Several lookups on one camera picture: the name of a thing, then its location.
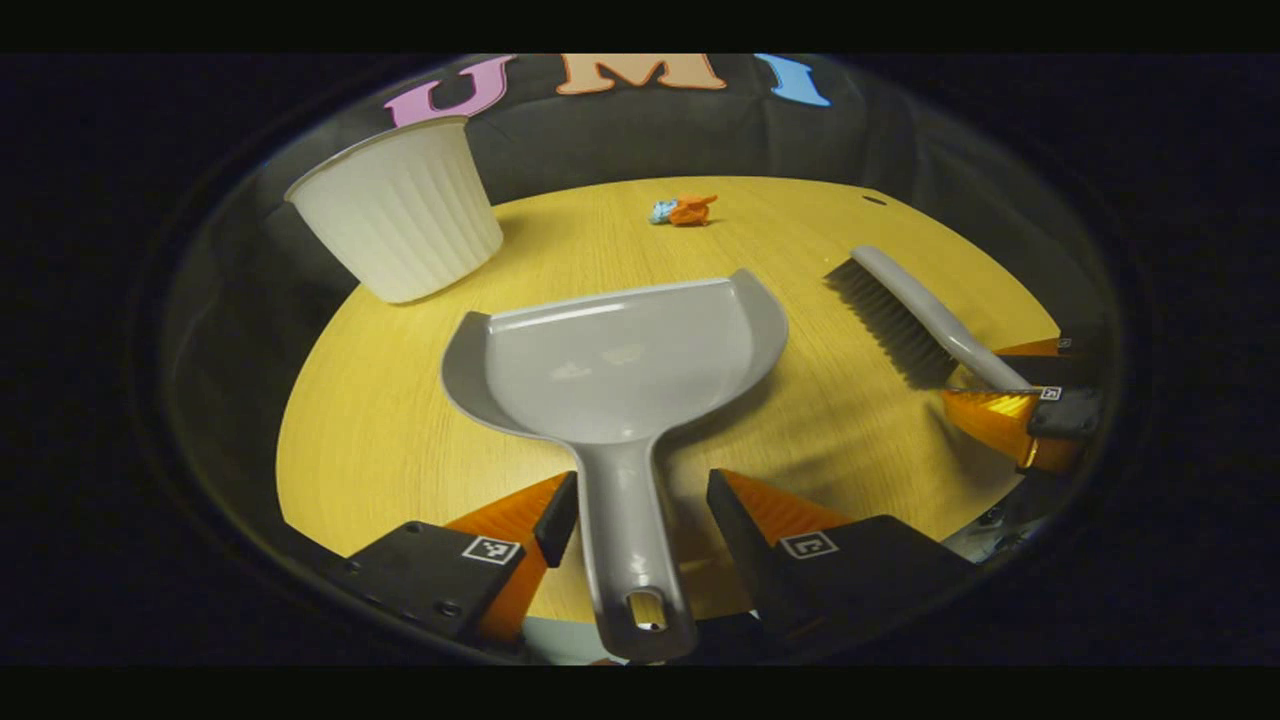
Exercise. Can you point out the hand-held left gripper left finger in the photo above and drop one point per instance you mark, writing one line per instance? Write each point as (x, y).
(558, 520)

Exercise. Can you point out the orange paper scrap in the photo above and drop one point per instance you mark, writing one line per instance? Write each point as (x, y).
(692, 211)

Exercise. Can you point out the small grey broom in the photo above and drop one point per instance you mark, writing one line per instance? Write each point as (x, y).
(915, 295)

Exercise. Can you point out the grey plastic dustpan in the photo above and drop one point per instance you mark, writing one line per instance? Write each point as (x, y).
(620, 370)

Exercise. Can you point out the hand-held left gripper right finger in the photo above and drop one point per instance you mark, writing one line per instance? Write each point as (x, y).
(735, 520)

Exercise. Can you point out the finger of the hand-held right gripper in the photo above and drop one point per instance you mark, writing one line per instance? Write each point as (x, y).
(1065, 415)
(1060, 370)

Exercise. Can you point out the blue paper scrap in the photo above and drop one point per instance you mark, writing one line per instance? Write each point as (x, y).
(660, 211)

